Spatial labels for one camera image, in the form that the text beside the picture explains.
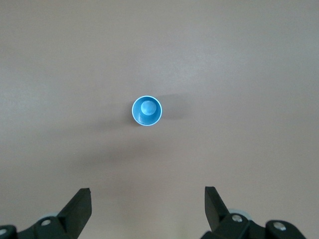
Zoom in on blue plastic cup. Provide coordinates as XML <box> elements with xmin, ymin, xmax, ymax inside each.
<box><xmin>131</xmin><ymin>95</ymin><xmax>163</xmax><ymax>127</ymax></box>

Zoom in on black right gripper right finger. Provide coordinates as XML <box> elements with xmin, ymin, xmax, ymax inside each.
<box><xmin>201</xmin><ymin>186</ymin><xmax>307</xmax><ymax>239</ymax></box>

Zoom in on brown table mat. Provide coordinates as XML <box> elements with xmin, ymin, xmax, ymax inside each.
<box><xmin>0</xmin><ymin>0</ymin><xmax>319</xmax><ymax>239</ymax></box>

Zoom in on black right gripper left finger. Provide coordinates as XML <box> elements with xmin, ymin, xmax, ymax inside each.
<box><xmin>0</xmin><ymin>188</ymin><xmax>92</xmax><ymax>239</ymax></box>

